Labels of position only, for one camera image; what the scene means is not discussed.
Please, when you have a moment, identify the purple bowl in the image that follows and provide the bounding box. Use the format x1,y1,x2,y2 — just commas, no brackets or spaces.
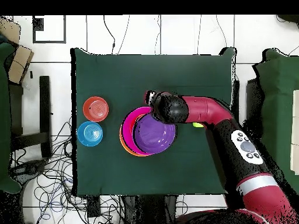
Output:
132,113,176,155

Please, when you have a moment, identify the large pink bowl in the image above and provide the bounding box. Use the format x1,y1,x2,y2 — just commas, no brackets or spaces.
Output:
121,106,155,156

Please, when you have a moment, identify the large orange bowl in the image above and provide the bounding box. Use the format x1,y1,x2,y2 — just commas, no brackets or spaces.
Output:
119,123,147,158

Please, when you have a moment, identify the dark green tablecloth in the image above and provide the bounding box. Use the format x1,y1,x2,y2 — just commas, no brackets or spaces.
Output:
252,48,299,194
70,47,237,196
0,43,22,194

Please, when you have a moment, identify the small blue bowl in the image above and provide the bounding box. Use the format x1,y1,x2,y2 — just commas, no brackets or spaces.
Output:
77,121,104,148

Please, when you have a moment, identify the black case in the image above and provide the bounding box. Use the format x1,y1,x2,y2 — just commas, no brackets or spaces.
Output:
245,78,260,127

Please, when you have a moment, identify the black stand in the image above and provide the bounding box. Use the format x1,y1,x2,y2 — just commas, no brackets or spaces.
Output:
9,75,53,159

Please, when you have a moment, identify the black power adapter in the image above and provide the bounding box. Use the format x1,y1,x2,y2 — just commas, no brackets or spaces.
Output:
86,197,102,218

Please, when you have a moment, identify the cardboard box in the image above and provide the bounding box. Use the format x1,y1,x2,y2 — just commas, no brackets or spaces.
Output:
0,17,22,44
7,44,35,85

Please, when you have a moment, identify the grey floor stand base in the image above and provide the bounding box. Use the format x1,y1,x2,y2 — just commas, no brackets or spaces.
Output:
10,158,48,185

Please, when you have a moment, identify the white box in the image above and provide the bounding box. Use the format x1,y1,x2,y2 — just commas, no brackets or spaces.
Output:
290,89,299,176

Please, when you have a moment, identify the black floor cable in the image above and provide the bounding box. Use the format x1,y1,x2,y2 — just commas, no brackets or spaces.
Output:
103,15,116,55

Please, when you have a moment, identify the black floor frame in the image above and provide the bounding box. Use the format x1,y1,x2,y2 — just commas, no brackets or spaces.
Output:
32,15,67,44

